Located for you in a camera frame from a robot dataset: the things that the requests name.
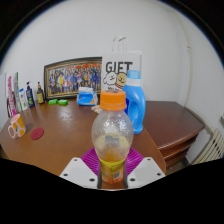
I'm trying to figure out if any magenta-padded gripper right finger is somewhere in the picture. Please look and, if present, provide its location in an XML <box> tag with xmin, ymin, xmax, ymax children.
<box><xmin>122</xmin><ymin>147</ymin><xmax>166</xmax><ymax>190</ymax></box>

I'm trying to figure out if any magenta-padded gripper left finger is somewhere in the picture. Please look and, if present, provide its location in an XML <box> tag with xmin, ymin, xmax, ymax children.
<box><xmin>59</xmin><ymin>147</ymin><xmax>103</xmax><ymax>190</ymax></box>

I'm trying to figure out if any orange-capped juice bottle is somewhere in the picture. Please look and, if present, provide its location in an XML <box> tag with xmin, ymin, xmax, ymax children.
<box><xmin>91</xmin><ymin>89</ymin><xmax>135</xmax><ymax>185</ymax></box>

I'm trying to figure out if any brown wooden side cabinet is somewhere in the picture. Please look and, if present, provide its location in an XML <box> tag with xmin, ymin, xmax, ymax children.
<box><xmin>143</xmin><ymin>100</ymin><xmax>206</xmax><ymax>169</ymax></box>

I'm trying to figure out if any flat round red coaster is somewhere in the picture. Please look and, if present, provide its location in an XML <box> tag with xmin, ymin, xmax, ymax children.
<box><xmin>30</xmin><ymin>127</ymin><xmax>45</xmax><ymax>141</ymax></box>

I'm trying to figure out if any small snack packet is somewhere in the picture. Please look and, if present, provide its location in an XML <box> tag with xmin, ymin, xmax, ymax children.
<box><xmin>90</xmin><ymin>104</ymin><xmax>103</xmax><ymax>114</ymax></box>

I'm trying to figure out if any blue detergent bottle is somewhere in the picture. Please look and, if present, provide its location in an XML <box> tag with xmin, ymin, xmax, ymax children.
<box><xmin>121</xmin><ymin>69</ymin><xmax>147</xmax><ymax>135</ymax></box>

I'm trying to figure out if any white radiator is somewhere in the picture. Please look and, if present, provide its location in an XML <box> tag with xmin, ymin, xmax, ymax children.
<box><xmin>192</xmin><ymin>128</ymin><xmax>224</xmax><ymax>165</ymax></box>

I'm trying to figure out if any blue tissue pack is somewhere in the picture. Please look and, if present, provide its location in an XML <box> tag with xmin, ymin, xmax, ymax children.
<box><xmin>76</xmin><ymin>86</ymin><xmax>99</xmax><ymax>107</ymax></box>

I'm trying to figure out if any pink ceramic mug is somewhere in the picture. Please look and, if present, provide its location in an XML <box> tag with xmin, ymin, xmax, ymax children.
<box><xmin>7</xmin><ymin>113</ymin><xmax>27</xmax><ymax>140</ymax></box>

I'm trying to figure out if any dark yellow-labelled pump bottle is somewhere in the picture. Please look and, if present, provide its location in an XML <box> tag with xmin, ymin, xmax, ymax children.
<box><xmin>36</xmin><ymin>81</ymin><xmax>46</xmax><ymax>105</ymax></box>

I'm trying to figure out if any dark blue pump bottle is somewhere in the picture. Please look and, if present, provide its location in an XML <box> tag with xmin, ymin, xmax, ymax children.
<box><xmin>25</xmin><ymin>81</ymin><xmax>36</xmax><ymax>109</ymax></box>

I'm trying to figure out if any white shampoo bottle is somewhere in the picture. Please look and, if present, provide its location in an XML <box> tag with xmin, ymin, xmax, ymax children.
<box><xmin>18</xmin><ymin>88</ymin><xmax>29</xmax><ymax>112</ymax></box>

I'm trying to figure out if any framed group photo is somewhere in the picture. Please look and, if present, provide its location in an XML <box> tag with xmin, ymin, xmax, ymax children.
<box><xmin>43</xmin><ymin>56</ymin><xmax>103</xmax><ymax>101</ymax></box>

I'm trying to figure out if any pink shuttlecock tube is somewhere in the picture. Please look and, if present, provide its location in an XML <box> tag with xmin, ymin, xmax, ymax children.
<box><xmin>6</xmin><ymin>75</ymin><xmax>18</xmax><ymax>118</ymax></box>

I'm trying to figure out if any white paper gift bag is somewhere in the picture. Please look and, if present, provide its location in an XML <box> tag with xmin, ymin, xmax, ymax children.
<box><xmin>100</xmin><ymin>35</ymin><xmax>143</xmax><ymax>93</ymax></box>

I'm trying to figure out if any white and blue shuttlecock tube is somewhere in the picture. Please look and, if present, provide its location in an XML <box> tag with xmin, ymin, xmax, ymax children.
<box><xmin>12</xmin><ymin>71</ymin><xmax>23</xmax><ymax>113</ymax></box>

